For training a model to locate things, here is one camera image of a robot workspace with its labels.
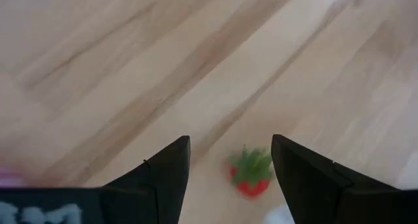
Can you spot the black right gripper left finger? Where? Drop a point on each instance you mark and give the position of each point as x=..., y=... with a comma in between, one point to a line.
x=153, y=191

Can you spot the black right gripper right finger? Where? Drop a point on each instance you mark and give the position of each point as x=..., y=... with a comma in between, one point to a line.
x=320, y=191

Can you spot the small red toy strawberry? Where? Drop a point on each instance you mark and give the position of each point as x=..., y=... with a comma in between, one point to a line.
x=251, y=188

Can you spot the magenta white striped toy onion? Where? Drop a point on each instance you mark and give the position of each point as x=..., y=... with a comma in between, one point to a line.
x=8, y=178

